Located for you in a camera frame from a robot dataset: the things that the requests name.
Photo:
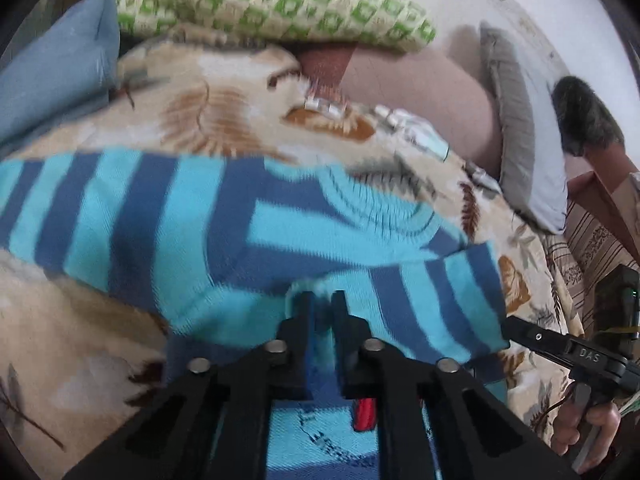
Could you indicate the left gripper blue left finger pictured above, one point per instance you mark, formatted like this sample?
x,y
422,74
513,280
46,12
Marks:
x,y
212,424

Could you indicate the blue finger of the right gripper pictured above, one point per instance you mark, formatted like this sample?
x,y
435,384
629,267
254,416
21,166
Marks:
x,y
547,343

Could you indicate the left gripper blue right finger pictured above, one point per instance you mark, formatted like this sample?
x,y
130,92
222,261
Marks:
x,y
434,421

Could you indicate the blue striped knit sweater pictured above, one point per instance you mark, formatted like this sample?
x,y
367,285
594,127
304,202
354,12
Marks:
x,y
218,248

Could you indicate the striped brown blanket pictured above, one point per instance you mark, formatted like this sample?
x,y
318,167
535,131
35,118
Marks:
x,y
586,252

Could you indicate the leaf pattern beige bedspread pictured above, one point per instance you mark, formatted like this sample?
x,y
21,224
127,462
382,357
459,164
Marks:
x,y
76,362

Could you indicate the pink brown headboard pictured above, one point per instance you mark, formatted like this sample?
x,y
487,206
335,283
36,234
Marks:
x,y
600,182

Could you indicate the grey blue pillow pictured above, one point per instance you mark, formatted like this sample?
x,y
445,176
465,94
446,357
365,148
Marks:
x,y
532,167

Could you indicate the small grey cloth piece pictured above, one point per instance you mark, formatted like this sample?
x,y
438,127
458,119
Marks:
x,y
482,179

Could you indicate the dark fuzzy cushion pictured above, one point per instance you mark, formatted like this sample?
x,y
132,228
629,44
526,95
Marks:
x,y
584,120

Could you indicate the pink quilted bolster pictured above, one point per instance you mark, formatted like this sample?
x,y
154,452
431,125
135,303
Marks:
x,y
449,87

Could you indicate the small red white packet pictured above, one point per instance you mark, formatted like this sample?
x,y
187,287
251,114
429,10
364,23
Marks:
x,y
326,100

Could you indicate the folded blue cloth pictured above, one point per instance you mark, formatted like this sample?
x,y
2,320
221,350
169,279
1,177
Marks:
x,y
64,75

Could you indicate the green checkered pillow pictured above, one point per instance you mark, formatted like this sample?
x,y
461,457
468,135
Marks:
x,y
401,25

